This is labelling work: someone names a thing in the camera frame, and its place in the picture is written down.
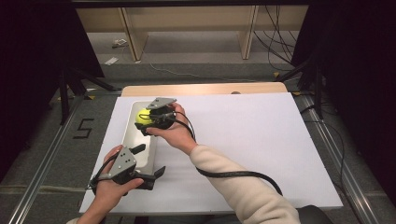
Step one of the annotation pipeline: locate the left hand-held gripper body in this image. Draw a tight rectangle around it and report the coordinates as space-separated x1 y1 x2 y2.
107 147 157 190

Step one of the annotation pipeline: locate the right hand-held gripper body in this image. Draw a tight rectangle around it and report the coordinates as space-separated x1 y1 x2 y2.
145 97 177 131

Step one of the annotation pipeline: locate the white plastic bin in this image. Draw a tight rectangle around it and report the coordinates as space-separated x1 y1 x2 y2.
121 101 160 175

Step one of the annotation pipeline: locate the yellow tennis ball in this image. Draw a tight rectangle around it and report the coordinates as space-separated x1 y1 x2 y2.
135 107 153 126

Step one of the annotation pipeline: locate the person's right hand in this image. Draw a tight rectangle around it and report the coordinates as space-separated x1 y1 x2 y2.
145 102 199 156

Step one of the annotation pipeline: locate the person's left hand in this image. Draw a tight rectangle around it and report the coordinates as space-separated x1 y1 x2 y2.
92 144 145 210

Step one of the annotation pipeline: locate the black metal stand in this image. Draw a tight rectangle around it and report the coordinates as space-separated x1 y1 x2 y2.
57 66 122 125
275 55 325 120

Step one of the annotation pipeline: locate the white foam board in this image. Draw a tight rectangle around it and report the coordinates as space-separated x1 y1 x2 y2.
78 91 344 216

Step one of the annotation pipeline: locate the light wooden desk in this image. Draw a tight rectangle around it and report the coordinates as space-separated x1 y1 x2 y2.
76 6 309 62

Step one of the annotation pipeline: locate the black curtain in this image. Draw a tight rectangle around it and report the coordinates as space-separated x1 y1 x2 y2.
0 0 106 181
290 0 396 206

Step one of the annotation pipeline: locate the dark round seat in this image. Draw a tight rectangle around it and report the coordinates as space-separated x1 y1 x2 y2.
297 204 334 224

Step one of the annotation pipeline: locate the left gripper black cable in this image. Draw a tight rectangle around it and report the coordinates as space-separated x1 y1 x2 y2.
87 152 120 195

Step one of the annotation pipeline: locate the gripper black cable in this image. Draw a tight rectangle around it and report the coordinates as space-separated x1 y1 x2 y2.
87 152 120 195
169 110 284 197

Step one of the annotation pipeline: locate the white floor cable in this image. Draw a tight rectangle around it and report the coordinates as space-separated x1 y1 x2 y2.
148 62 260 83

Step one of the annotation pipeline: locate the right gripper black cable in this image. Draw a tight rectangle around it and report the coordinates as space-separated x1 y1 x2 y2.
169 110 284 197

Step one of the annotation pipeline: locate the aluminium floor rail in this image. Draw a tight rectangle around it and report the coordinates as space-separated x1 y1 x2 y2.
297 92 381 224
7 88 122 224

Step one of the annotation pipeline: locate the black cable bundle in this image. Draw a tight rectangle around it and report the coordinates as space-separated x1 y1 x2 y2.
253 4 300 73

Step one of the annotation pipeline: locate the black floor cable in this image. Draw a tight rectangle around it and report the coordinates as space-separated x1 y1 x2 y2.
300 104 347 190

